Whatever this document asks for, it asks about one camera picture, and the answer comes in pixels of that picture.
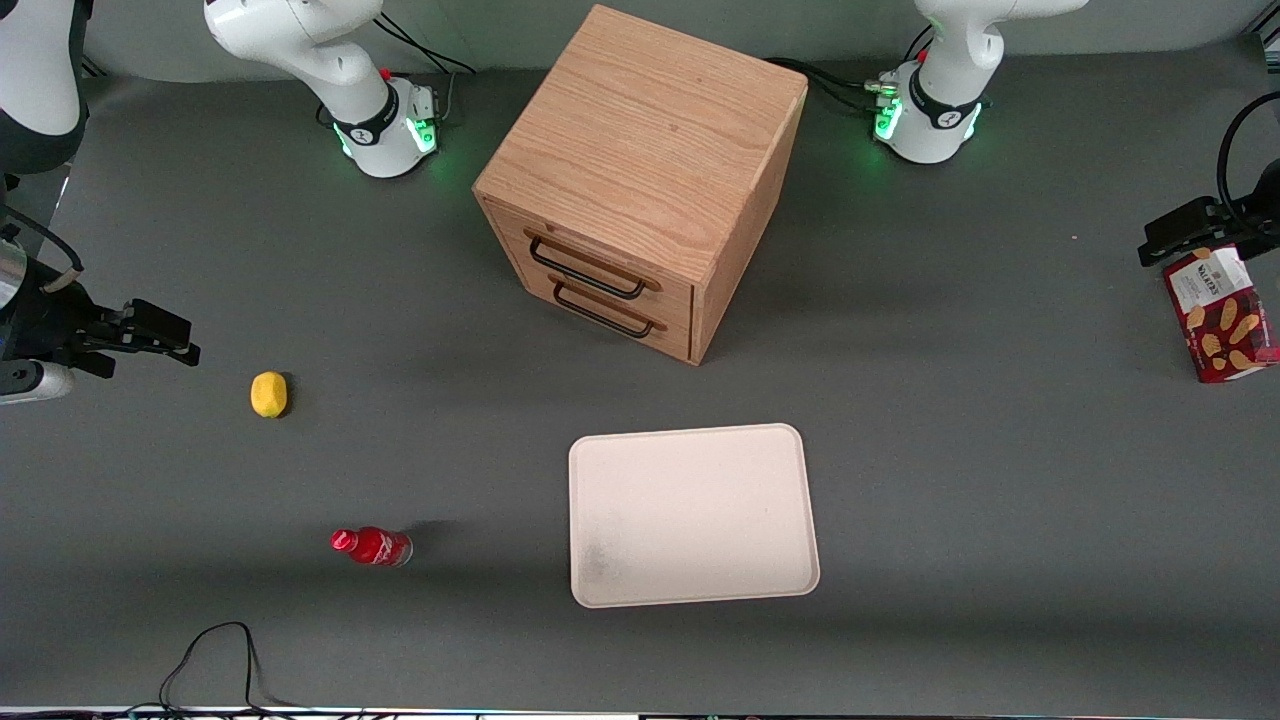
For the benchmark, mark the red soda bottle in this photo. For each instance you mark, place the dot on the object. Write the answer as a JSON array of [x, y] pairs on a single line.
[[372, 546]]

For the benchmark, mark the cream plastic tray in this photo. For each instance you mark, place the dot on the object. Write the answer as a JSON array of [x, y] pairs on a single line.
[[690, 515]]

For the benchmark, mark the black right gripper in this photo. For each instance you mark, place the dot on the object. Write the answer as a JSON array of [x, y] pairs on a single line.
[[48, 322]]

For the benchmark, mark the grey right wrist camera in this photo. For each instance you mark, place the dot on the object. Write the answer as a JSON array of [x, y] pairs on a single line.
[[30, 382]]

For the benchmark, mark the wooden drawer cabinet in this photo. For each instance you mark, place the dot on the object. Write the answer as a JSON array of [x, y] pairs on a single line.
[[640, 140]]

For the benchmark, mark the red tartan cookie box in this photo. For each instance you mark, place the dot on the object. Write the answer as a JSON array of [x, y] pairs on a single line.
[[1225, 320]]

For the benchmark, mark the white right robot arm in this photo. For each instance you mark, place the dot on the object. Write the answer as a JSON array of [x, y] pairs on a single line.
[[300, 40]]

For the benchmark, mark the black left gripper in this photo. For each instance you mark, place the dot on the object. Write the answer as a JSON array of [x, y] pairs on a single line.
[[1196, 223]]

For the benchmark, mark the yellow lemon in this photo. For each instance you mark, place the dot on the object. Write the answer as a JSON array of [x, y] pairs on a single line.
[[268, 394]]

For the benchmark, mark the wooden drawer front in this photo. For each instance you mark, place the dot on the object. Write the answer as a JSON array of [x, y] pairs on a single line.
[[600, 262], [620, 322]]

